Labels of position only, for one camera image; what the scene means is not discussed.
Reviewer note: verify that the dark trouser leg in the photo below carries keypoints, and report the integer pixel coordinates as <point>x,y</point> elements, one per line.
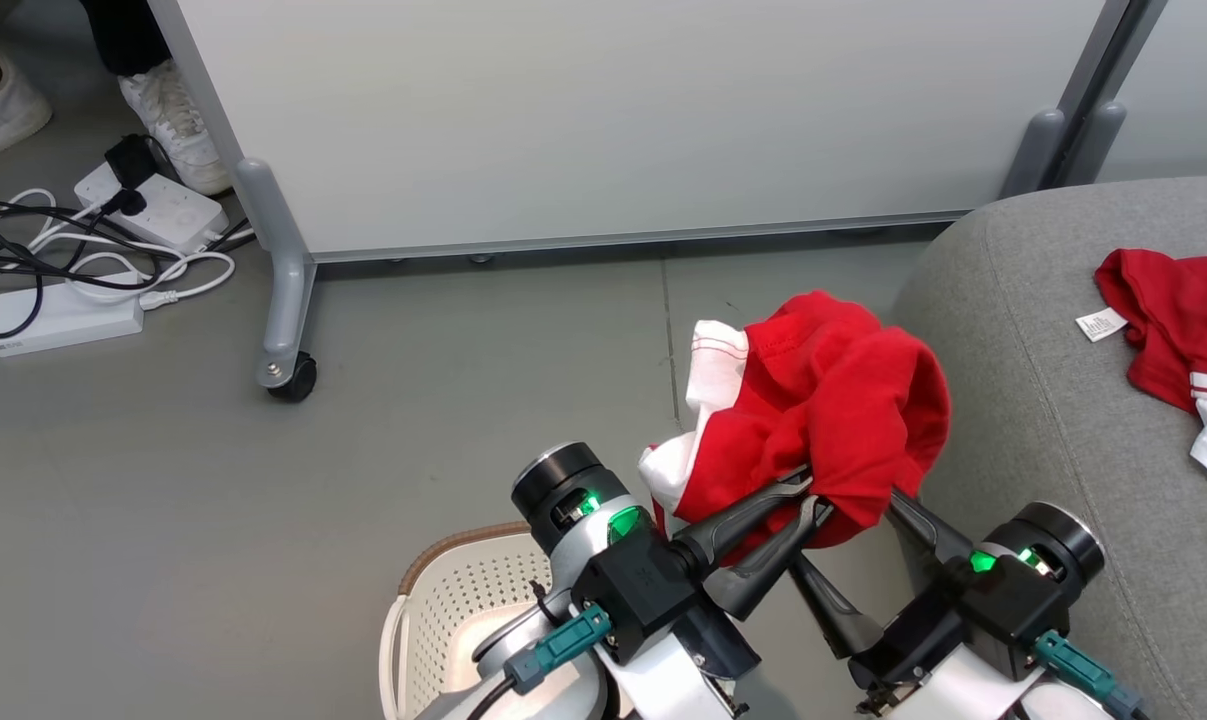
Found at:
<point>123,35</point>

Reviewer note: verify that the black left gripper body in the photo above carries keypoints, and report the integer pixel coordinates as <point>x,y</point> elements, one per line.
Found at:
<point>643,590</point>

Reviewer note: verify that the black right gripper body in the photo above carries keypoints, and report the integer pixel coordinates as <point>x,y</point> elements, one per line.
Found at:
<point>973,610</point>

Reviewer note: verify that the black power adapter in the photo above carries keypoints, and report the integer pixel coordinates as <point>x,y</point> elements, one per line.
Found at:
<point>131,160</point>

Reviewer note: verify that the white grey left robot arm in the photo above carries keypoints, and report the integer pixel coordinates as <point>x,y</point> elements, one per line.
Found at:
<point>563,480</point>

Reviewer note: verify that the white power brick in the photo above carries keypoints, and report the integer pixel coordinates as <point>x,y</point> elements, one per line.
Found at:
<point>63,315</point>

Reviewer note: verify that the white perforated laundry basket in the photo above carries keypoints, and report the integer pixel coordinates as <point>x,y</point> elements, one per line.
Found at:
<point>453,600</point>

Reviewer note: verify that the grey fabric sofa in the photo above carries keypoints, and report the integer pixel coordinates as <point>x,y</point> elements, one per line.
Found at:
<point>1043,420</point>

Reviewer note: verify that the black caster wheel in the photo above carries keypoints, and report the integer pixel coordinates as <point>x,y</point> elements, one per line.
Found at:
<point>298,380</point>

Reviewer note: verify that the white power strip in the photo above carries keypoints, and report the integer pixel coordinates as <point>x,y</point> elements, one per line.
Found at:
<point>178,215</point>

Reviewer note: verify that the red white striped shirt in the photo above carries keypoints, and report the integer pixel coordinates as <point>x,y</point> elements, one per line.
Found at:
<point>833,400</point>
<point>1183,320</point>

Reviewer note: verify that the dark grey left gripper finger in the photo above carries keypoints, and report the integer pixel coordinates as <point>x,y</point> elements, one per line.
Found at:
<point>733,525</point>
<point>758,575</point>

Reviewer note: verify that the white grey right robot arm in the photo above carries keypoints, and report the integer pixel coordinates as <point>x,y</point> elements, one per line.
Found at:
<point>1063,540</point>

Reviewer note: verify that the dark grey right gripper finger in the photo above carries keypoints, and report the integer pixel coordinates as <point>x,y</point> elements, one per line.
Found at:
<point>928,540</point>
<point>833,615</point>

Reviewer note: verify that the black plug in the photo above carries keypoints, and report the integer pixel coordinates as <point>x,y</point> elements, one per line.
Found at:
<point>131,202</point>

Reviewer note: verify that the grey partition foot with caster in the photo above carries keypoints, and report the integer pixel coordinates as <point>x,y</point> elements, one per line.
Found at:
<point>288,300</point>

